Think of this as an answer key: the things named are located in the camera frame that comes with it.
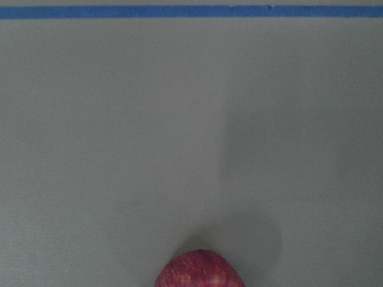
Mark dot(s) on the lone red yellow apple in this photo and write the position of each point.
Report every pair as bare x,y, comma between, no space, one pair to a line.
199,268

